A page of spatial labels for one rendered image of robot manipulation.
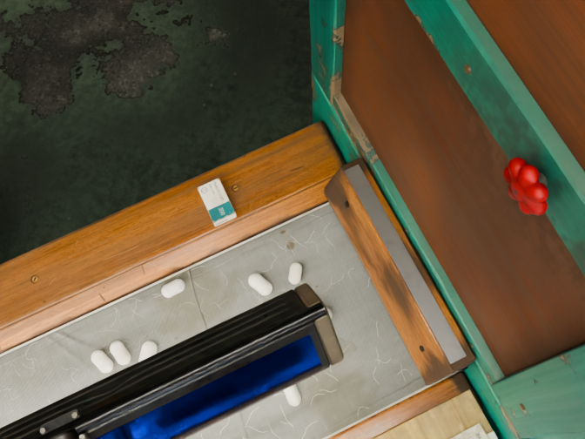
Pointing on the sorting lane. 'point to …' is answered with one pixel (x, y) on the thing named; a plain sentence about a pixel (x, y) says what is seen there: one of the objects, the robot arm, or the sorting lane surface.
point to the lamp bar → (202, 375)
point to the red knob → (527, 186)
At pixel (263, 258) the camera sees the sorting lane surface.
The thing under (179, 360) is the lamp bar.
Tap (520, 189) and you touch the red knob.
